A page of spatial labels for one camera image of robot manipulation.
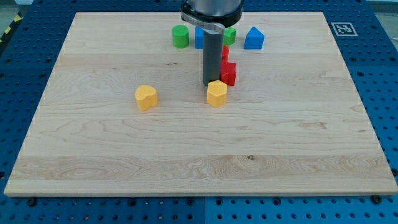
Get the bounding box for yellow hexagon block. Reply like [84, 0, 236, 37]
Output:
[206, 80, 228, 107]

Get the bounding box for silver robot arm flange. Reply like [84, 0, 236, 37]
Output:
[181, 0, 244, 35]

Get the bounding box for red star block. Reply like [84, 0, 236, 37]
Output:
[220, 61, 237, 86]

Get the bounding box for green hexagon block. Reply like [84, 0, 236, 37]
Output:
[223, 27, 236, 47]

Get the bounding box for yellow heart block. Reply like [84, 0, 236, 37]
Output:
[134, 85, 159, 111]

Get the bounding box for red block behind rod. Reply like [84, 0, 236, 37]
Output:
[221, 45, 229, 61]

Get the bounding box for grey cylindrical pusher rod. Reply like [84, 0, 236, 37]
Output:
[202, 30, 223, 86]

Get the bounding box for light wooden board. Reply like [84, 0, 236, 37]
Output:
[4, 12, 397, 197]

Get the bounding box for blue cube block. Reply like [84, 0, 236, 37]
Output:
[195, 27, 204, 49]

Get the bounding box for green cylinder block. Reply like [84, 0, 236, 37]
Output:
[172, 25, 189, 49]

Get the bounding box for blue pentagon block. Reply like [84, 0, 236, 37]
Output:
[244, 27, 265, 50]

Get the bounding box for white fiducial marker tag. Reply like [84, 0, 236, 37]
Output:
[331, 22, 358, 37]

